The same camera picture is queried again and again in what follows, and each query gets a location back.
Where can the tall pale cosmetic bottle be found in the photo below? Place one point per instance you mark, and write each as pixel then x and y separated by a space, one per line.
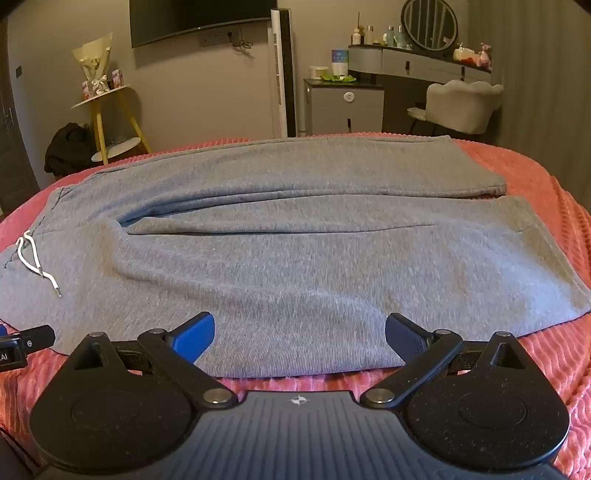
pixel 370 36

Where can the small pink box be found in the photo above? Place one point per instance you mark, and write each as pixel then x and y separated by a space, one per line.
pixel 87 89
pixel 117 78

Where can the white blue jar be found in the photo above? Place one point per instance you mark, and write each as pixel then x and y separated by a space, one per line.
pixel 340 62

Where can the grey curtain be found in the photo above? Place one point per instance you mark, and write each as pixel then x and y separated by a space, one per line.
pixel 540 69

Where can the black wall television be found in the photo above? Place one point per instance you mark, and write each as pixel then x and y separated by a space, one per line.
pixel 194 18

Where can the pink plush toy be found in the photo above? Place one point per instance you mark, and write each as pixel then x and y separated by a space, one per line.
pixel 485 56

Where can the white tower fan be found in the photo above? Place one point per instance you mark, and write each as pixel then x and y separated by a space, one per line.
pixel 281 74

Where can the grey bedside cabinet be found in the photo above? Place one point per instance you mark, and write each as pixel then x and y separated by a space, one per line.
pixel 344 110

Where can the grey vanity desk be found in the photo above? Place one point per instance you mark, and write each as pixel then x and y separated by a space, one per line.
pixel 415 62

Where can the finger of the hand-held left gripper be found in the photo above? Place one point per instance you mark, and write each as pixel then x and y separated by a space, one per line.
pixel 40 336

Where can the dark door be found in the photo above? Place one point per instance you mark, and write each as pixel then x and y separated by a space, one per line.
pixel 11 152

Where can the round black-framed mirror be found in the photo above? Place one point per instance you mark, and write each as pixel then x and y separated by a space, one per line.
pixel 429 23

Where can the white shell-back chair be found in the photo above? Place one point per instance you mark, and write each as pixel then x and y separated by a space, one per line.
pixel 461 108

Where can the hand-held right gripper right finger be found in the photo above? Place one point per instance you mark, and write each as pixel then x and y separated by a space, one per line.
pixel 406 339

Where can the grey pants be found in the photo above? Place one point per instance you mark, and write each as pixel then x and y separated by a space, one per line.
pixel 295 258

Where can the light blue cosmetic bottle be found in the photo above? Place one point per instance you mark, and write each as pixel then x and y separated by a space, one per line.
pixel 400 37

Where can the white and red plush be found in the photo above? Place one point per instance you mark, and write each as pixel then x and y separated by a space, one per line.
pixel 465 55

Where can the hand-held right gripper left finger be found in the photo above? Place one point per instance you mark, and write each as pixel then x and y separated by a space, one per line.
pixel 197 336

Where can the green tray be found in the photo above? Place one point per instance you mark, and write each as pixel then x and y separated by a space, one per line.
pixel 340 79

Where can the teal cosmetic bottle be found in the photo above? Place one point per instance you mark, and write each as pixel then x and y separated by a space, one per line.
pixel 390 37

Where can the wall socket strip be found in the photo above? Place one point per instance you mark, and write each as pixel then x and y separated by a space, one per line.
pixel 213 38

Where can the pink ribbed blanket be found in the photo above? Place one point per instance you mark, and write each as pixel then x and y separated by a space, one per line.
pixel 531 369

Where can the yellow legged side table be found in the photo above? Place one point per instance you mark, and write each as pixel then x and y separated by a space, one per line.
pixel 99 120

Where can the white cosmetic bottle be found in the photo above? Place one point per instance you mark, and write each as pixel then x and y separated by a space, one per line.
pixel 356 38

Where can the cream wrapped bouquet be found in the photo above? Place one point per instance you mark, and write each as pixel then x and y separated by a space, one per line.
pixel 93 60

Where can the black clothing pile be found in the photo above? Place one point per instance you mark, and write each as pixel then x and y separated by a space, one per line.
pixel 69 150

